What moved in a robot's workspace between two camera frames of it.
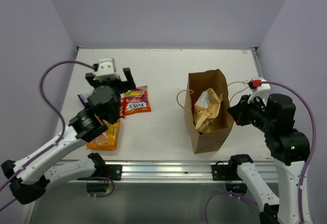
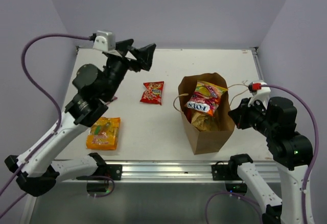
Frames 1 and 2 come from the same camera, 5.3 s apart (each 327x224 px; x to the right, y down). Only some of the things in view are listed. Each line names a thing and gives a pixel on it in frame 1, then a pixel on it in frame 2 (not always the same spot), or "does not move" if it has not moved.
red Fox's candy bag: [137, 101] → [206, 97]
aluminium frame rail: [181, 171] does not move
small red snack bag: [122, 109] → [153, 93]
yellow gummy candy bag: [108, 141] does not move
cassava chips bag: [194, 101] → [188, 114]
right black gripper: [238, 111] does not move
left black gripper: [125, 85] → [145, 55]
